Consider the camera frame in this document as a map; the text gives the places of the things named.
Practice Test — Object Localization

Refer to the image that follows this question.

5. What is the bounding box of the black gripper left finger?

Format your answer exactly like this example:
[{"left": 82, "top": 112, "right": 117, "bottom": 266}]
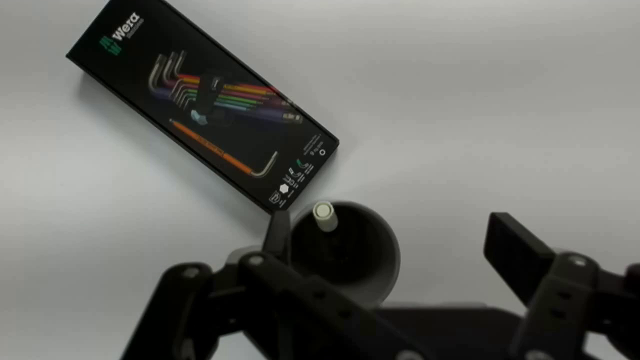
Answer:
[{"left": 117, "top": 206, "right": 427, "bottom": 360}]

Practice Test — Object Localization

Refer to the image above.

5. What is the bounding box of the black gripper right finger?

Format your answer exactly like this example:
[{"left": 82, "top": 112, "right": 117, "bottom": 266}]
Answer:
[{"left": 481, "top": 210, "right": 640, "bottom": 360}]

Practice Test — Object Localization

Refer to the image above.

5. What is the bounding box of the black marker with white cap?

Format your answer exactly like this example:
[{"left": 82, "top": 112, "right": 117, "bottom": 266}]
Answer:
[{"left": 309, "top": 199, "right": 342, "bottom": 234}]

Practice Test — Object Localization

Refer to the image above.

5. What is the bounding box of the white mug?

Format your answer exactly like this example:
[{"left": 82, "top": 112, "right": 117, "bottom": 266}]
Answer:
[{"left": 223, "top": 197, "right": 403, "bottom": 310}]

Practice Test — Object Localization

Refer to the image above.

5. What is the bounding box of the black hex key set box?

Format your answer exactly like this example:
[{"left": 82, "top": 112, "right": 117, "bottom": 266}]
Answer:
[{"left": 64, "top": 0, "right": 342, "bottom": 215}]

